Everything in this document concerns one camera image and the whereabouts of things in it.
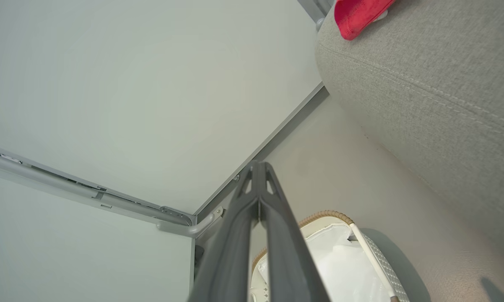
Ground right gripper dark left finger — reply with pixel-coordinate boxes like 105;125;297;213
188;161;261;302

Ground red shorts with white trim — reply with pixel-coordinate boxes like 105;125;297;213
334;0;397;41

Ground white basket with wicker rim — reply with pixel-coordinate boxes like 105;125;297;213
250;210;410;302

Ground grey baseboard rail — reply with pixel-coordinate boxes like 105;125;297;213
192;84;330;224

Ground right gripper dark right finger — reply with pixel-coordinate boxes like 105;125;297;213
260;162;330;302

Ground grey fabric sofa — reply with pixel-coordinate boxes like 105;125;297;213
316;0;504;271

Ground grey wall post double foot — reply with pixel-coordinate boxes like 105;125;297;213
297;0;335;32

